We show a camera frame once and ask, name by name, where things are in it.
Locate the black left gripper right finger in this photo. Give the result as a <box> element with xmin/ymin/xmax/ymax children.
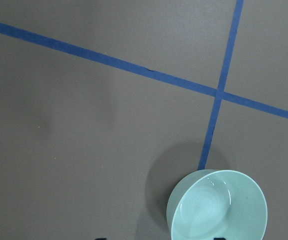
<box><xmin>213</xmin><ymin>237</ymin><xmax>226</xmax><ymax>240</ymax></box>

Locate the mint green ceramic bowl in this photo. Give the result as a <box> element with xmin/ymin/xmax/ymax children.
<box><xmin>166</xmin><ymin>169</ymin><xmax>268</xmax><ymax>240</ymax></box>

